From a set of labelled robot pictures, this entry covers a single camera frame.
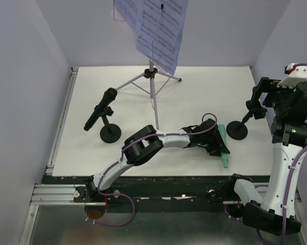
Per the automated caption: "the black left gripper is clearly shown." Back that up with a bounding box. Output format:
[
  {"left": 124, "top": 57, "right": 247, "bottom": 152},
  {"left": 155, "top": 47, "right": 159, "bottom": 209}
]
[{"left": 198, "top": 130, "right": 228, "bottom": 156}]

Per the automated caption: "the green toy microphone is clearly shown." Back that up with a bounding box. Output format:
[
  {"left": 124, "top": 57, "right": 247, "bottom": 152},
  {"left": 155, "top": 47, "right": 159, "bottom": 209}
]
[{"left": 218, "top": 124, "right": 230, "bottom": 168}]

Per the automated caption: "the black clip microphone stand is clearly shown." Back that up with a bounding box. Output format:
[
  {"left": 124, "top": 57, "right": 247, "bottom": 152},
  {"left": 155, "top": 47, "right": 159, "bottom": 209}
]
[{"left": 226, "top": 97, "right": 267, "bottom": 140}]

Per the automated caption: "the lilac tripod music stand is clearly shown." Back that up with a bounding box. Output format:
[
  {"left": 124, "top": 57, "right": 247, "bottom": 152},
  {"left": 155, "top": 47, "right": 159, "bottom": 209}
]
[{"left": 116, "top": 60, "right": 182, "bottom": 130}]

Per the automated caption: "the black toy microphone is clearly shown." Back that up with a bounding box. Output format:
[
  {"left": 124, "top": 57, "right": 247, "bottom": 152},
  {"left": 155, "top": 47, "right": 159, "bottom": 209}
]
[{"left": 84, "top": 88, "right": 117, "bottom": 131}]

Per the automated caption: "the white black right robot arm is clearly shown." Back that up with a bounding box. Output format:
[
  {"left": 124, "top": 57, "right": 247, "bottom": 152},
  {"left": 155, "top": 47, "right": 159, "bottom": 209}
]
[{"left": 225, "top": 77, "right": 307, "bottom": 236}]

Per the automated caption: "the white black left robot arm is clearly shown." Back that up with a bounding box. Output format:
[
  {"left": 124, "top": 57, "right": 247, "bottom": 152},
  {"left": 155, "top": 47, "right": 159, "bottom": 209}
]
[{"left": 85, "top": 118, "right": 230, "bottom": 202}]

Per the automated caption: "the white sheet music page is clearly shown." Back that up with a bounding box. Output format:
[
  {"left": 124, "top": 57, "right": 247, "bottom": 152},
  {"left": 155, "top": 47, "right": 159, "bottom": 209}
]
[{"left": 113, "top": 0, "right": 188, "bottom": 75}]

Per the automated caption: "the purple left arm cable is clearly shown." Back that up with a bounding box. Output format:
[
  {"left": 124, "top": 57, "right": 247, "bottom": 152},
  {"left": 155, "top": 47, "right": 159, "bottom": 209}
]
[{"left": 85, "top": 113, "right": 218, "bottom": 227}]

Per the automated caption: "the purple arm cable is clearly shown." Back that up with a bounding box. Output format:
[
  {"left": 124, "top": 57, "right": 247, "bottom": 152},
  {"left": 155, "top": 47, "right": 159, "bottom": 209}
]
[
  {"left": 224, "top": 62, "right": 307, "bottom": 245},
  {"left": 85, "top": 113, "right": 218, "bottom": 227}
]

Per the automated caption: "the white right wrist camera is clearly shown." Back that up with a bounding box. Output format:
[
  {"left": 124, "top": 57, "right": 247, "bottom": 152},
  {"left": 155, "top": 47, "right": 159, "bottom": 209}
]
[{"left": 276, "top": 63, "right": 307, "bottom": 89}]

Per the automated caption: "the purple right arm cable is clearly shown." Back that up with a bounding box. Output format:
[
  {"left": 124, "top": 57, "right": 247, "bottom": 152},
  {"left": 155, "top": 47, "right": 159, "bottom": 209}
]
[{"left": 224, "top": 62, "right": 307, "bottom": 245}]

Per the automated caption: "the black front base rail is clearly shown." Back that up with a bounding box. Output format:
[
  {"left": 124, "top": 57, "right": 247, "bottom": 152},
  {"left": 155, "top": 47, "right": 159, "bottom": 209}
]
[{"left": 42, "top": 176, "right": 240, "bottom": 213}]

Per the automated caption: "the aluminium left side rail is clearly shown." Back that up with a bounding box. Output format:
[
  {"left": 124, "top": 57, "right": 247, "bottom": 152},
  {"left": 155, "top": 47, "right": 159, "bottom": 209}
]
[{"left": 45, "top": 67, "right": 79, "bottom": 176}]

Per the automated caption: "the aluminium rail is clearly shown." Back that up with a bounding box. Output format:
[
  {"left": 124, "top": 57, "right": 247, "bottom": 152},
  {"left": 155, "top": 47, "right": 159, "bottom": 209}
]
[
  {"left": 45, "top": 67, "right": 79, "bottom": 176},
  {"left": 30, "top": 184, "right": 105, "bottom": 207}
]

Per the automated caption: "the aluminium front rail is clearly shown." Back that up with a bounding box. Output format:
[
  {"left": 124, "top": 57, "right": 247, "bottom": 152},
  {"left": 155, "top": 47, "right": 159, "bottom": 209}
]
[{"left": 30, "top": 184, "right": 105, "bottom": 207}]

